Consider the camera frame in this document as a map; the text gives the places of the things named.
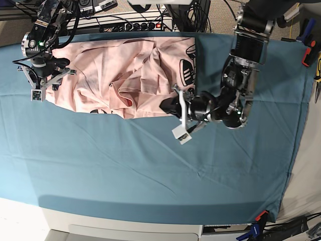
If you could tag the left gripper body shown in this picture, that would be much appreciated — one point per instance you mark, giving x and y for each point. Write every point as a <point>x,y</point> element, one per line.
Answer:
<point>201,108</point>

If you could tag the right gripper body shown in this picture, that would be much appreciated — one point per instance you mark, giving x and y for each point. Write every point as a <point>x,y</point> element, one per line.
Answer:
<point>44,73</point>

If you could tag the pink T-shirt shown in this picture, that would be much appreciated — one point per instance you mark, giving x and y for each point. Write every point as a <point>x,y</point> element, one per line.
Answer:
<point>127,77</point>

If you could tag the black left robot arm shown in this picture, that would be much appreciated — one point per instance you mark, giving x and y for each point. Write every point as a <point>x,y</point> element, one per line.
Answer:
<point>255,21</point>

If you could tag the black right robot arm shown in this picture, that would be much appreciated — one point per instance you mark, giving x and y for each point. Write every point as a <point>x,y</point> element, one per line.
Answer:
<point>54,28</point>

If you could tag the teal table cloth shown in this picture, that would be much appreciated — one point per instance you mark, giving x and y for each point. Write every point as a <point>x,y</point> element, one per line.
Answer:
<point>103,166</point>

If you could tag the red clamp upper right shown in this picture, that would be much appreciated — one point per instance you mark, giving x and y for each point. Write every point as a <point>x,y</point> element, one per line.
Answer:
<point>305,60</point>

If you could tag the red black clamp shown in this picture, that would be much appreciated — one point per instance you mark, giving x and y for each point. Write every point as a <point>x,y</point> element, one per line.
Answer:
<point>261,215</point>

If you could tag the blue spring clamp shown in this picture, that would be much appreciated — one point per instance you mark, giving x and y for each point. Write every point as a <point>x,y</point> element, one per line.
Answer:
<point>255,231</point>

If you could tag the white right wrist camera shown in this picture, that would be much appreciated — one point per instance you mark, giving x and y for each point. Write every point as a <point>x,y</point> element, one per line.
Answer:
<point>38,95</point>

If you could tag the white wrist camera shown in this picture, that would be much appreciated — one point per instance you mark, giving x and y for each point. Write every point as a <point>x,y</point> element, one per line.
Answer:
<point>38,95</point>
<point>181,134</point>

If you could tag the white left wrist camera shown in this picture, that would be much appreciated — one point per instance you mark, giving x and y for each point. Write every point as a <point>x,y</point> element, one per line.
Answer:
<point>181,134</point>

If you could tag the white power strip red switch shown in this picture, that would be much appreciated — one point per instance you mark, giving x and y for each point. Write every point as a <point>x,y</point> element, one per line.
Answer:
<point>117,24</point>

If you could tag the yellow handled pliers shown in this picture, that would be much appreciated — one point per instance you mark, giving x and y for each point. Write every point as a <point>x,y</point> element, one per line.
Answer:
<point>317,79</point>

